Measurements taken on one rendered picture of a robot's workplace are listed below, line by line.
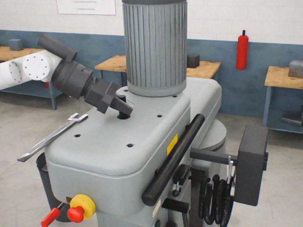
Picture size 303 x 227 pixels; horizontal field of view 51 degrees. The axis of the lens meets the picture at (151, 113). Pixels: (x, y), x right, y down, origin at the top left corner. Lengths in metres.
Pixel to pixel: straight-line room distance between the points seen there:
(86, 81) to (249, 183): 0.62
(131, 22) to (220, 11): 4.10
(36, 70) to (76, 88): 0.10
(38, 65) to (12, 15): 6.20
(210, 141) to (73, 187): 0.79
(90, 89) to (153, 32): 0.26
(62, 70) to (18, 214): 2.96
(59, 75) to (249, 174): 0.66
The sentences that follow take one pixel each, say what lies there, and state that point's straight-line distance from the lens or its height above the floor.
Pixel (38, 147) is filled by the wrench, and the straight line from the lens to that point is 0.78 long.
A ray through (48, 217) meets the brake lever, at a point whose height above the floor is 1.71.
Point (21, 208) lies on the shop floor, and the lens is 3.76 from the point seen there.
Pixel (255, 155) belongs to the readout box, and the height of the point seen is 1.72.
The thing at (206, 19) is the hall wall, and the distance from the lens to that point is 5.10.
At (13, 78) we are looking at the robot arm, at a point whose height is 2.02.
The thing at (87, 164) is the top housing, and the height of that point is 1.87.
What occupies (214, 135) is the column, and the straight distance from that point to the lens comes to 1.48.
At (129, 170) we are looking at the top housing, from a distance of 0.70.
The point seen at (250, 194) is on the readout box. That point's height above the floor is 1.56.
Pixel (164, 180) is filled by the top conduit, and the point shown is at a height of 1.80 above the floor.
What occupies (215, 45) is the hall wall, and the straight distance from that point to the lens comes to 5.12.
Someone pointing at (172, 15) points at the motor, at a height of 2.13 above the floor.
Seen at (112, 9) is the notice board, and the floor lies 1.63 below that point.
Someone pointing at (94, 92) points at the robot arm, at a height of 1.98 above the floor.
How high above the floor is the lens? 2.26
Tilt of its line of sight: 25 degrees down
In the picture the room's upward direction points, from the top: 2 degrees counter-clockwise
